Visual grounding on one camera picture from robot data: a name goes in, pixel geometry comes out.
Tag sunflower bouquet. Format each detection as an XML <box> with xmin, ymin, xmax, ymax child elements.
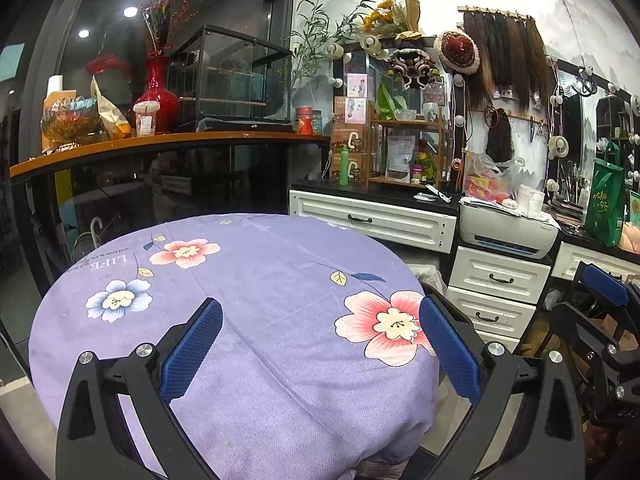
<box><xmin>360</xmin><ymin>0</ymin><xmax>423</xmax><ymax>41</ymax></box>

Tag large vanity mirror with bulbs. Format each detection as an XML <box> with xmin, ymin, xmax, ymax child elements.
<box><xmin>547</xmin><ymin>57</ymin><xmax>640</xmax><ymax>211</ymax></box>

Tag yellow blue board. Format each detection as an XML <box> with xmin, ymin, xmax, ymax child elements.
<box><xmin>54</xmin><ymin>170</ymin><xmax>77</xmax><ymax>247</ymax></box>

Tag wooden rack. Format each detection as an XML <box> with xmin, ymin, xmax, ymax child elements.
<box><xmin>368</xmin><ymin>100</ymin><xmax>449</xmax><ymax>189</ymax></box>

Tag white wide drawer cabinet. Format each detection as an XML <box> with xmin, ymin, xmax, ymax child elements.
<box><xmin>289</xmin><ymin>182</ymin><xmax>460</xmax><ymax>255</ymax></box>

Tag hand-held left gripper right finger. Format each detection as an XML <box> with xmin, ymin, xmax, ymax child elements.
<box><xmin>419</xmin><ymin>296</ymin><xmax>586</xmax><ymax>480</ymax></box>

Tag group of makeup brushes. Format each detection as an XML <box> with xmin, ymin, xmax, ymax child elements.
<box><xmin>554</xmin><ymin>160</ymin><xmax>592</xmax><ymax>211</ymax></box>

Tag pink box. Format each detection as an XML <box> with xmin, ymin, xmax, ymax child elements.
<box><xmin>346</xmin><ymin>74</ymin><xmax>375</xmax><ymax>98</ymax></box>

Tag black framed vanity mirror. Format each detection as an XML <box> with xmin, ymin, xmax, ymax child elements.
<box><xmin>342</xmin><ymin>35</ymin><xmax>454</xmax><ymax>188</ymax></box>

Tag clear bag with red contents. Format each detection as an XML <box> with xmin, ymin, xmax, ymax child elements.
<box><xmin>462</xmin><ymin>152</ymin><xmax>527</xmax><ymax>204</ymax></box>

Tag racket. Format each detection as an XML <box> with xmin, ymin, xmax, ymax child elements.
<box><xmin>71</xmin><ymin>230</ymin><xmax>99</xmax><ymax>264</ymax></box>

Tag black hair bundle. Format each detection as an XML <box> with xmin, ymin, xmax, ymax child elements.
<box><xmin>486</xmin><ymin>110</ymin><xmax>515</xmax><ymax>161</ymax></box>

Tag glass display case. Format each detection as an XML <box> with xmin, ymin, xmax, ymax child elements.
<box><xmin>167</xmin><ymin>24</ymin><xmax>294</xmax><ymax>133</ymax></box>

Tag brown white pouch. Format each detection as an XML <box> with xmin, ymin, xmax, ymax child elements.
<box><xmin>386</xmin><ymin>135</ymin><xmax>417</xmax><ymax>182</ymax></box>

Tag green bamboo plant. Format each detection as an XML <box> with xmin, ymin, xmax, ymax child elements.
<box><xmin>290</xmin><ymin>0</ymin><xmax>376</xmax><ymax>89</ymax></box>

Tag stack of makeup palettes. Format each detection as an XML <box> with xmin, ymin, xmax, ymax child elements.
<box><xmin>546</xmin><ymin>199</ymin><xmax>587</xmax><ymax>224</ymax></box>

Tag ornate headdress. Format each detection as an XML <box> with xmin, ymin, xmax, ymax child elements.
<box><xmin>385</xmin><ymin>49</ymin><xmax>442</xmax><ymax>91</ymax></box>

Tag white hair tool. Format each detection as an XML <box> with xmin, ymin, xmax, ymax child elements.
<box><xmin>412</xmin><ymin>184</ymin><xmax>453</xmax><ymax>204</ymax></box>

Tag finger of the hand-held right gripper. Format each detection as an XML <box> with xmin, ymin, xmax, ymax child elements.
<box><xmin>550</xmin><ymin>302</ymin><xmax>626</xmax><ymax>378</ymax></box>
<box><xmin>570</xmin><ymin>261</ymin><xmax>640</xmax><ymax>312</ymax></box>

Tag white drawer unit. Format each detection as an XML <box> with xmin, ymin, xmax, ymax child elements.
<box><xmin>447</xmin><ymin>246</ymin><xmax>553</xmax><ymax>354</ymax></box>

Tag wooden counter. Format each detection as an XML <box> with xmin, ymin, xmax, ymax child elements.
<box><xmin>10</xmin><ymin>131</ymin><xmax>331</xmax><ymax>178</ymax></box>

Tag wooden hook rail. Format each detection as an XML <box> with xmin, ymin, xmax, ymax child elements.
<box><xmin>470</xmin><ymin>106</ymin><xmax>547</xmax><ymax>124</ymax></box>

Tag gold ornate bowl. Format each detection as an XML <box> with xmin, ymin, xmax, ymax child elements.
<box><xmin>40</xmin><ymin>97</ymin><xmax>108</xmax><ymax>154</ymax></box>

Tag plastic drink cup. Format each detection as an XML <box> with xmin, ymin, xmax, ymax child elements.
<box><xmin>133</xmin><ymin>101</ymin><xmax>161</xmax><ymax>137</ymax></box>

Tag dried flower branches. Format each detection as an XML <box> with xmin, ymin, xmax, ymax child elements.
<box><xmin>139</xmin><ymin>0</ymin><xmax>198</xmax><ymax>59</ymax></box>

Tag red round hat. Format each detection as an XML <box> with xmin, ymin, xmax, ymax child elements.
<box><xmin>434</xmin><ymin>30</ymin><xmax>481</xmax><ymax>76</ymax></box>

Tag peach coloured object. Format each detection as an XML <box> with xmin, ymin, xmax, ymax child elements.
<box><xmin>619</xmin><ymin>221</ymin><xmax>640</xmax><ymax>254</ymax></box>

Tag white printer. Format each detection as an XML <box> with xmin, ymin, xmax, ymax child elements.
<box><xmin>459</xmin><ymin>199</ymin><xmax>561</xmax><ymax>261</ymax></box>

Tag yellow paper snack bag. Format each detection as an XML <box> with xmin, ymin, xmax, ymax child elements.
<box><xmin>90</xmin><ymin>75</ymin><xmax>132</xmax><ymax>140</ymax></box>

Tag green gift bag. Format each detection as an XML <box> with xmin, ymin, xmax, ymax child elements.
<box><xmin>584</xmin><ymin>142</ymin><xmax>629</xmax><ymax>247</ymax></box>

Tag brown box white label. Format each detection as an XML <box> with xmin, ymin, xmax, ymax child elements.
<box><xmin>332</xmin><ymin>125</ymin><xmax>371</xmax><ymax>155</ymax></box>
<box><xmin>331</xmin><ymin>152</ymin><xmax>371</xmax><ymax>184</ymax></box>

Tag bin with white liner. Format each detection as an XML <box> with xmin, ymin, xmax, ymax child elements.
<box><xmin>402</xmin><ymin>259</ymin><xmax>447</xmax><ymax>302</ymax></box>

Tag purple floral tablecloth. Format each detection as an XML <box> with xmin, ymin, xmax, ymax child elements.
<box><xmin>28</xmin><ymin>213</ymin><xmax>441</xmax><ymax>478</ymax></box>

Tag brown box with picture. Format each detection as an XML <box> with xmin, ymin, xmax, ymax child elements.
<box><xmin>333</xmin><ymin>96</ymin><xmax>369</xmax><ymax>126</ymax></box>

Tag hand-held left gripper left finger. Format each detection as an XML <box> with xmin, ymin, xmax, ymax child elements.
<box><xmin>56</xmin><ymin>297</ymin><xmax>224</xmax><ymax>480</ymax></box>

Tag orange box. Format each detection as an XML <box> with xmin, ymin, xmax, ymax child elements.
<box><xmin>42</xmin><ymin>90</ymin><xmax>78</xmax><ymax>117</ymax></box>

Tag row of hanging hair pieces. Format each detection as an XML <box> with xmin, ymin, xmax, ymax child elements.
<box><xmin>462</xmin><ymin>6</ymin><xmax>557</xmax><ymax>114</ymax></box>

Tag white dresser drawer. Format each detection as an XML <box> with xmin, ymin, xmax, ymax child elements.
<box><xmin>552</xmin><ymin>240</ymin><xmax>640</xmax><ymax>282</ymax></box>

